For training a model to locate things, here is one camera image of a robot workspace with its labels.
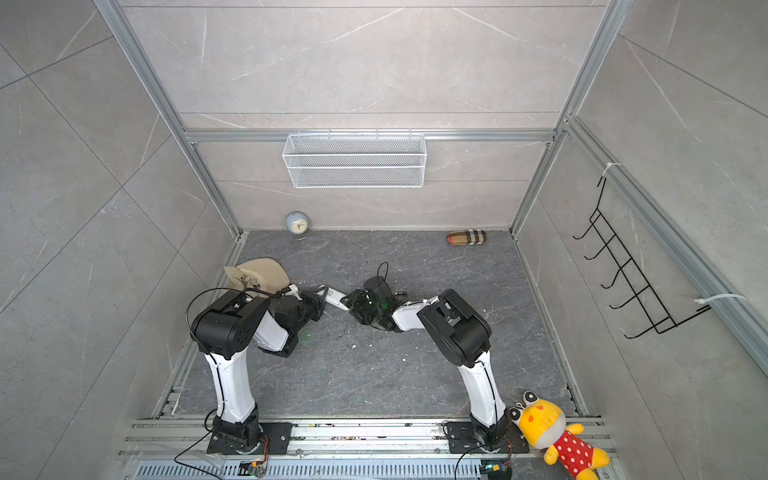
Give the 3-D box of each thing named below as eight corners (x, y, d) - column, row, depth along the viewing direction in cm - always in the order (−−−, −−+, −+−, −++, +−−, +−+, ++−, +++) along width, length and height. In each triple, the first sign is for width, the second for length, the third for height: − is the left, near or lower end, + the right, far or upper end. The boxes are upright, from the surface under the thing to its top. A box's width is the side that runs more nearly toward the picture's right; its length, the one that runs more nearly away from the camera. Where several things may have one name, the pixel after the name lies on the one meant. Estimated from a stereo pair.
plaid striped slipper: (447, 245, 117) (448, 241, 115) (445, 233, 121) (446, 229, 119) (486, 245, 117) (488, 241, 115) (483, 234, 121) (485, 229, 119)
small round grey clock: (289, 236, 121) (282, 219, 114) (299, 225, 125) (294, 209, 118) (301, 241, 119) (295, 224, 112) (311, 230, 123) (306, 214, 116)
